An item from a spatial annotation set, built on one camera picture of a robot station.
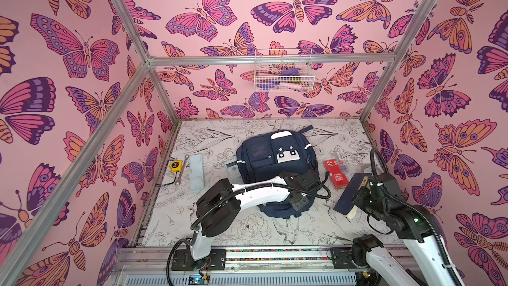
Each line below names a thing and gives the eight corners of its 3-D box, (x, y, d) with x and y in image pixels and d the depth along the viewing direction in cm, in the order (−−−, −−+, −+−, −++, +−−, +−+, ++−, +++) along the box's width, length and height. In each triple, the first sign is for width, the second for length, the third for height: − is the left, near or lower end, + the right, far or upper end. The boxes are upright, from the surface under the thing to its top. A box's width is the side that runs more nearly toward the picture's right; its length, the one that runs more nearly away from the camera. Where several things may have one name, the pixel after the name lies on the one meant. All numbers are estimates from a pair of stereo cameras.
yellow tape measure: (170, 171, 101) (168, 169, 99) (172, 163, 104) (171, 160, 102) (180, 171, 101) (178, 168, 99) (183, 163, 104) (181, 160, 102)
